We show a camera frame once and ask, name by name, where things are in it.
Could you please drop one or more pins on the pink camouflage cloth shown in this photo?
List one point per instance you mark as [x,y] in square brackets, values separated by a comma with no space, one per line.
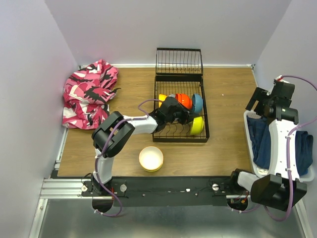
[86,94]

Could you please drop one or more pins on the yellow-green bowl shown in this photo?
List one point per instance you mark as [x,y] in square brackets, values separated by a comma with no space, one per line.
[152,170]

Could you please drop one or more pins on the white laundry basket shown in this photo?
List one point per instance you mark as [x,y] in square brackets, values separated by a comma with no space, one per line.
[260,172]

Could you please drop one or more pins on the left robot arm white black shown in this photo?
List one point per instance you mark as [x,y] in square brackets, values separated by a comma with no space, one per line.
[112,135]

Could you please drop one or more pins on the blue bowl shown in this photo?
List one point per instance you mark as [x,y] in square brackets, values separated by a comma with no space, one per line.
[197,103]

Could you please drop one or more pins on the yellow-orange bowl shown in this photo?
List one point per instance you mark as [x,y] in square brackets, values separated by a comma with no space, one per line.
[161,99]

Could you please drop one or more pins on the black wire dish rack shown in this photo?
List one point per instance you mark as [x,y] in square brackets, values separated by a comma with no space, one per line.
[180,70]

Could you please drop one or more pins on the aluminium frame rail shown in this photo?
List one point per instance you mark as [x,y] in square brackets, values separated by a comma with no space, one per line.
[59,189]

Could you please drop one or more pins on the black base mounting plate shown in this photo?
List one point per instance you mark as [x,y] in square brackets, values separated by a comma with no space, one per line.
[164,202]

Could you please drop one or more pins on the blue denim clothes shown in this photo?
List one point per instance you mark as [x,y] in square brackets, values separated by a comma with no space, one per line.
[261,145]

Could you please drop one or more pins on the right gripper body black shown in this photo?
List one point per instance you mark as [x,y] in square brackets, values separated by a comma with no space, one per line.
[267,100]

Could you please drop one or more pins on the lime green bowl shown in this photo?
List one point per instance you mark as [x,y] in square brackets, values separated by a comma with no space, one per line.
[197,126]

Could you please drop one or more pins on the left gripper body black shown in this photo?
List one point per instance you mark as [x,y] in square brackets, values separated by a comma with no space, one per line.
[181,115]

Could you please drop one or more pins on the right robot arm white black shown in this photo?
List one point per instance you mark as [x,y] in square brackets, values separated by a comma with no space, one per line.
[281,188]

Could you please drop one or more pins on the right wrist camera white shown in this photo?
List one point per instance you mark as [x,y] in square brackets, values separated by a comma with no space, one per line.
[277,79]

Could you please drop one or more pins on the orange-red bowl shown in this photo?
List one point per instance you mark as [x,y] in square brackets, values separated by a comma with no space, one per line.
[186,101]
[178,96]

